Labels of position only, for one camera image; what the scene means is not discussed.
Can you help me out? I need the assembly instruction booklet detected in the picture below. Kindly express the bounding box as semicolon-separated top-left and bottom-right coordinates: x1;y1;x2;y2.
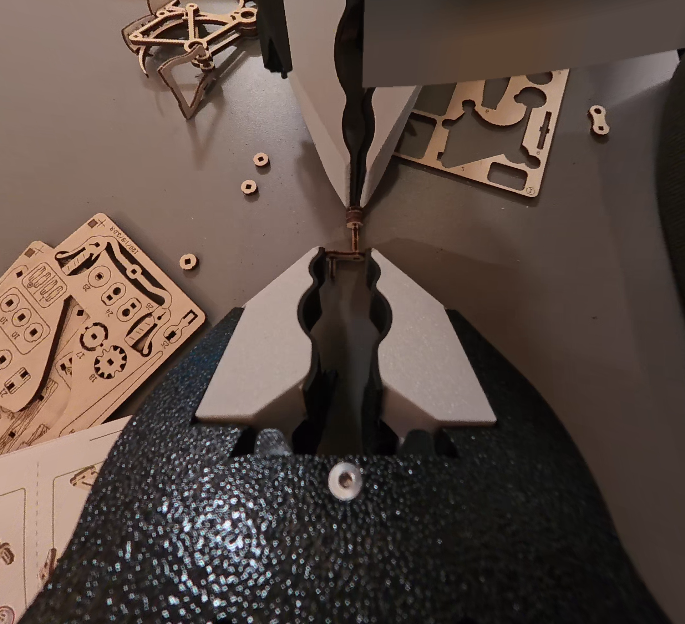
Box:
0;415;128;622

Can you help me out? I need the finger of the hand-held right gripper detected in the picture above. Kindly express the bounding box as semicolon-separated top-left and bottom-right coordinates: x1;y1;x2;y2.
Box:
274;0;360;209
353;83;425;209

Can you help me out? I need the wooden axle with discs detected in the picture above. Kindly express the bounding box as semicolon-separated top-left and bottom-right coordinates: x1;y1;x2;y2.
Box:
345;205;366;251

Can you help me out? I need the wooden link with pin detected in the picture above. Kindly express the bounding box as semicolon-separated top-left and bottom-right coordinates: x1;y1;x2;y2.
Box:
324;248;369;278

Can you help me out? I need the partly built wooden model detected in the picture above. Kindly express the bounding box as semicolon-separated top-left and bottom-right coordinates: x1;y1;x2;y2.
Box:
121;0;264;121

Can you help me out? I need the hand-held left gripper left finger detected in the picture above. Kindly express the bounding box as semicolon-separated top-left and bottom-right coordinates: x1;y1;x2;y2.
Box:
194;247;328;455

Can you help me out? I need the wooden parts sheet with slots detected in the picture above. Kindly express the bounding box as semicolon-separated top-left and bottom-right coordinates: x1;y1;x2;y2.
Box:
0;241;94;453

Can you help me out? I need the emptied wooden parts frame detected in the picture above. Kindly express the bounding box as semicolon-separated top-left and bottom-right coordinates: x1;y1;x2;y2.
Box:
392;67;571;201

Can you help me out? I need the wooden parts sheet with gears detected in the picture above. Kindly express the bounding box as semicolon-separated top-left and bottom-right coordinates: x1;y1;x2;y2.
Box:
48;214;206;421

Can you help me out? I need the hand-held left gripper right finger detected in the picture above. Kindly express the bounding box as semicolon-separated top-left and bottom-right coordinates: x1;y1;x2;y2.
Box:
368;248;497;455

